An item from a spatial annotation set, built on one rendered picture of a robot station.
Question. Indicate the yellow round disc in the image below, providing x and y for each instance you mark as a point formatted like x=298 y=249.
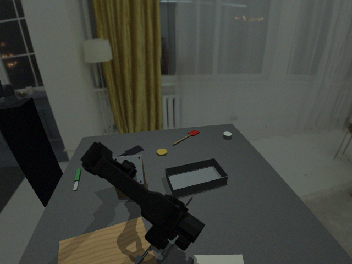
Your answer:
x=161 y=152

